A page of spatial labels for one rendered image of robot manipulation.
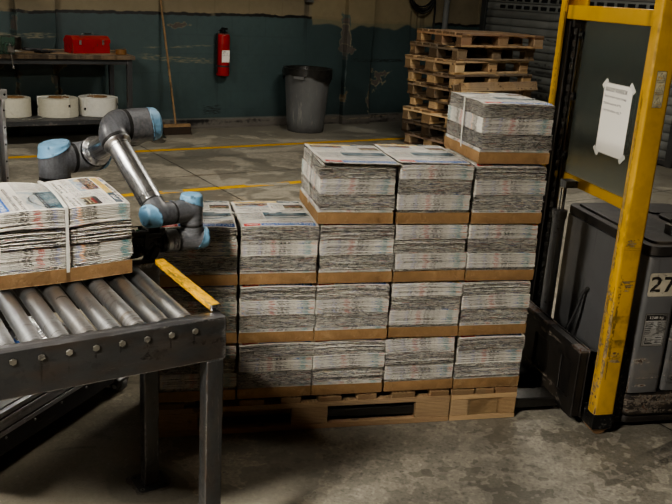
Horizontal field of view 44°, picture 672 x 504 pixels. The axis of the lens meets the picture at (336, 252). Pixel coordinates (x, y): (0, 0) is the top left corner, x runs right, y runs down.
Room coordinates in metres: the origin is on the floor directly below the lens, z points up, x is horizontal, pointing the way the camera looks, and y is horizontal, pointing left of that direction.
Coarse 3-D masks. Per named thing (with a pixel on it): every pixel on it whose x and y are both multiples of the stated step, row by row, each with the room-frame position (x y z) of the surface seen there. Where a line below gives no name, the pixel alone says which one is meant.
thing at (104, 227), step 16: (64, 192) 2.38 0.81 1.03; (80, 192) 2.38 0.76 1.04; (96, 192) 2.39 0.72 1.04; (112, 192) 2.40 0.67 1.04; (80, 208) 2.25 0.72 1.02; (96, 208) 2.28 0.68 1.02; (112, 208) 2.30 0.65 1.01; (128, 208) 2.33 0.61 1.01; (80, 224) 2.25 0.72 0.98; (96, 224) 2.28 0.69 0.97; (112, 224) 2.31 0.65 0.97; (128, 224) 2.33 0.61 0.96; (80, 240) 2.26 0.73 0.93; (96, 240) 2.28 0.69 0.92; (112, 240) 2.31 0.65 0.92; (128, 240) 2.34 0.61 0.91; (80, 256) 2.26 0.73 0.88; (96, 256) 2.29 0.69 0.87; (112, 256) 2.32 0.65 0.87; (128, 256) 2.34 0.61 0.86
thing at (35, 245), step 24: (0, 192) 2.30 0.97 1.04; (24, 192) 2.34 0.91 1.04; (0, 216) 2.13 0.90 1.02; (24, 216) 2.17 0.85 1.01; (48, 216) 2.20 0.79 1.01; (0, 240) 2.14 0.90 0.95; (24, 240) 2.17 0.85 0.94; (48, 240) 2.21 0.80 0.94; (0, 264) 2.14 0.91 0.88; (24, 264) 2.18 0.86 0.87; (48, 264) 2.21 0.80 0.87
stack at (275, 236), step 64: (192, 256) 2.81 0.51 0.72; (256, 256) 2.87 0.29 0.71; (320, 256) 2.93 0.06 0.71; (384, 256) 2.98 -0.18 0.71; (448, 256) 3.04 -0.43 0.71; (256, 320) 2.87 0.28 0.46; (320, 320) 2.93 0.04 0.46; (384, 320) 2.98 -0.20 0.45; (448, 320) 3.04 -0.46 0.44; (192, 384) 2.81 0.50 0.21; (256, 384) 2.87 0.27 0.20; (320, 384) 2.93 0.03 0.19
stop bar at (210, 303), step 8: (160, 264) 2.41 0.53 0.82; (168, 264) 2.41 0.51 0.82; (168, 272) 2.36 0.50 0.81; (176, 272) 2.34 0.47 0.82; (176, 280) 2.30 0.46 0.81; (184, 280) 2.27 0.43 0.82; (184, 288) 2.25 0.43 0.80; (192, 288) 2.21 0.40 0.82; (200, 288) 2.22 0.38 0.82; (200, 296) 2.16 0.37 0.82; (208, 296) 2.16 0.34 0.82; (208, 304) 2.11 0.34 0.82; (216, 304) 2.10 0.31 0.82
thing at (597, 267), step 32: (576, 224) 3.63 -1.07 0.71; (608, 224) 3.37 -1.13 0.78; (576, 256) 3.59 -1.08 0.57; (608, 256) 3.34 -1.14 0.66; (640, 256) 3.13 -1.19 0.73; (576, 288) 3.55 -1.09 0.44; (640, 288) 3.09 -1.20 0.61; (576, 320) 3.51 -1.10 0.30; (640, 320) 3.07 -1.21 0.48; (640, 352) 3.07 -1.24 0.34; (640, 384) 3.08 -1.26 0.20; (640, 416) 3.09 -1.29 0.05
